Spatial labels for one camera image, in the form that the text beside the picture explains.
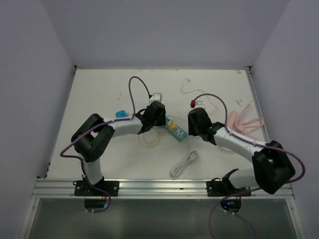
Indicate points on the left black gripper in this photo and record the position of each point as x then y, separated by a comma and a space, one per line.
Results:
161, 122

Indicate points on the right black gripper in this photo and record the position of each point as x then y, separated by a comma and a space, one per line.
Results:
191, 131

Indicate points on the yellow plug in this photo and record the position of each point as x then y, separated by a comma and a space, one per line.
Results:
171, 125

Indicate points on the teal power strip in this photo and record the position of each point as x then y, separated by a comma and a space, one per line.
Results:
178, 134

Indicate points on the blue plug adapter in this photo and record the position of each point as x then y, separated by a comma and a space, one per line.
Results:
122, 114

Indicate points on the pink power strip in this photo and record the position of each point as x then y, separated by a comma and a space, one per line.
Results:
232, 119

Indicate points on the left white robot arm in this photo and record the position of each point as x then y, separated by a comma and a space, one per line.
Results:
92, 138

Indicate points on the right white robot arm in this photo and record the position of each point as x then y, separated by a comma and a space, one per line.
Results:
271, 167

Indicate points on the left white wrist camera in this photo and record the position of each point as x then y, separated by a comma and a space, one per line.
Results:
156, 97

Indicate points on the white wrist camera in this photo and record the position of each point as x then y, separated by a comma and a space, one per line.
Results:
197, 104
156, 97

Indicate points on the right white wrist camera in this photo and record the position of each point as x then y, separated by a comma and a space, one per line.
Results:
197, 104

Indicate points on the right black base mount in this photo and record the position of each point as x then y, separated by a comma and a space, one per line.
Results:
219, 188

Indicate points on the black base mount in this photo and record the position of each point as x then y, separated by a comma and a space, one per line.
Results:
82, 188
219, 188

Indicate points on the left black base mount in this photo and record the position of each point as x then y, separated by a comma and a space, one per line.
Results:
82, 188

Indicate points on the aluminium front rail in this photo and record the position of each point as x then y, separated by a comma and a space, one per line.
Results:
127, 189

